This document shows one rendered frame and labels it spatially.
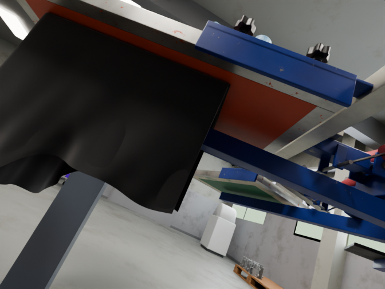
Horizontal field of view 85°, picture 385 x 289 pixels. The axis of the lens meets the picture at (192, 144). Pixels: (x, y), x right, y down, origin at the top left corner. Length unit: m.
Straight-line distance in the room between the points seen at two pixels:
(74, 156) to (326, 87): 0.49
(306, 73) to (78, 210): 1.18
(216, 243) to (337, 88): 6.41
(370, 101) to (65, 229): 1.30
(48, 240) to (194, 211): 7.68
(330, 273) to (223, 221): 3.09
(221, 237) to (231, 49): 6.46
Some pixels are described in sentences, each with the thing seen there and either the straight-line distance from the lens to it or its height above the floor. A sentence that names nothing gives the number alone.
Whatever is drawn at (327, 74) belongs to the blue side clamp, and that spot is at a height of 0.99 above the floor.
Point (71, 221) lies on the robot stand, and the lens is 1.31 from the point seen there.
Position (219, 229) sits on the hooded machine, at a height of 0.68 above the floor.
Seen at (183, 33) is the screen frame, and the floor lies 0.97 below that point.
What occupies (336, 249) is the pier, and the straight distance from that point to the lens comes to 4.72.
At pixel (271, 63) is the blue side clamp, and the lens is 0.44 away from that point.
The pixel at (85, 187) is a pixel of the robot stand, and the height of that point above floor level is 0.57.
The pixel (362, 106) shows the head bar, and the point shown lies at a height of 0.99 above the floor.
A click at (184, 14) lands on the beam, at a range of 3.69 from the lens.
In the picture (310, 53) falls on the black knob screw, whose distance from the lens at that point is 0.52.
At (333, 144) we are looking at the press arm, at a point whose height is 1.02.
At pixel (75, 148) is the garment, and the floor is 0.69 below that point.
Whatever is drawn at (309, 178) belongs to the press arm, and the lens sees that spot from 0.70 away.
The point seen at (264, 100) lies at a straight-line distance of 0.51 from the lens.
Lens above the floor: 0.66
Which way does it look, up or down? 18 degrees up
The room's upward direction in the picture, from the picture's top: 25 degrees clockwise
